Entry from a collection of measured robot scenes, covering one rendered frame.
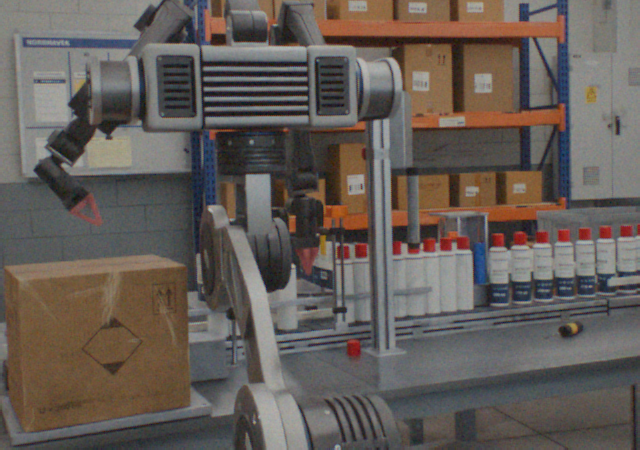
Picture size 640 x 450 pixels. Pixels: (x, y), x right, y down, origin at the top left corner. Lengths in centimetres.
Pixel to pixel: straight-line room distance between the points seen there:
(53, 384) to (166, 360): 20
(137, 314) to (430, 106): 497
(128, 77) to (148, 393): 58
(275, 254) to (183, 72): 37
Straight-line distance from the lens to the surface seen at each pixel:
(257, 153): 162
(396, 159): 215
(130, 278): 166
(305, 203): 228
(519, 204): 681
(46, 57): 656
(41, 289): 163
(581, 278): 270
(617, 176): 772
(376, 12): 638
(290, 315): 222
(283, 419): 120
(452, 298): 243
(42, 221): 665
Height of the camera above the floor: 132
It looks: 3 degrees down
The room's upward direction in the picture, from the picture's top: 2 degrees counter-clockwise
